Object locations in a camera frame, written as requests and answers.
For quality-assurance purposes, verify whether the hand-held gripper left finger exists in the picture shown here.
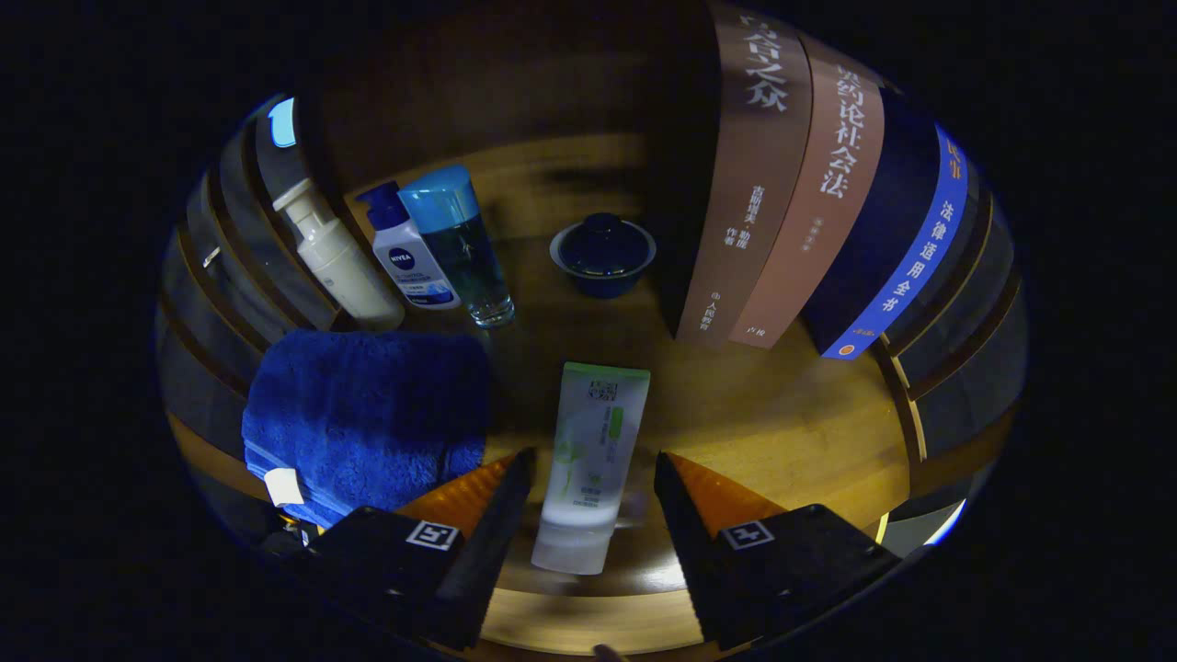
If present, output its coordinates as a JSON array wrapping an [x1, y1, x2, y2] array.
[[308, 448, 536, 650]]

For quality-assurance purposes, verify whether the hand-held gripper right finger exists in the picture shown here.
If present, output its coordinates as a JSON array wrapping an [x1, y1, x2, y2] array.
[[655, 451, 902, 652]]

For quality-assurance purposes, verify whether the white and green tube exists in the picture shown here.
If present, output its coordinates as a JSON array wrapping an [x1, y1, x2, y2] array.
[[531, 361, 652, 576]]

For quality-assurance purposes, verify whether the wooden countertop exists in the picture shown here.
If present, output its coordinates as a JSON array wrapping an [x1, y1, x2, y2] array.
[[170, 138, 920, 659]]

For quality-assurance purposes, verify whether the wooden cabinet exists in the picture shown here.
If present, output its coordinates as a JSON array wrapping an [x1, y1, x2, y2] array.
[[158, 0, 1023, 659]]

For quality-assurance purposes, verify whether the folded blue towel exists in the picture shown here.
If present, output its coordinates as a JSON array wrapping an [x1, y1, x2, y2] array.
[[241, 331, 493, 530]]

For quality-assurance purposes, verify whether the white bottle with blue cap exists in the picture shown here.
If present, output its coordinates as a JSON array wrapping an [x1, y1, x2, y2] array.
[[357, 181, 462, 311]]

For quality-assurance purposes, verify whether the dark blue lidded teacup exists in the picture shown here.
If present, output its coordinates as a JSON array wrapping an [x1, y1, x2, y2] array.
[[550, 213, 657, 300]]

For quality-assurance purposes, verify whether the clear blue bottle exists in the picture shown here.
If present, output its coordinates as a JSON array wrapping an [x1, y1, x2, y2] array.
[[398, 165, 516, 329]]

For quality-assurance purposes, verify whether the dark brown book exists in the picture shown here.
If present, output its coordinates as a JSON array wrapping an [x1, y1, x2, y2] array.
[[676, 5, 815, 348]]

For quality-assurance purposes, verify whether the white pump bottle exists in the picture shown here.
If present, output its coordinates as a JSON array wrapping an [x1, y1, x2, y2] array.
[[272, 178, 406, 332]]

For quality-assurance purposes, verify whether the reddish brown book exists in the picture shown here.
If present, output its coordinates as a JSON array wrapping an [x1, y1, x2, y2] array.
[[729, 37, 886, 350]]

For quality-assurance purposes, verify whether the blue book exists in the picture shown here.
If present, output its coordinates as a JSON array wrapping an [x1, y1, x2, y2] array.
[[802, 87, 971, 361]]

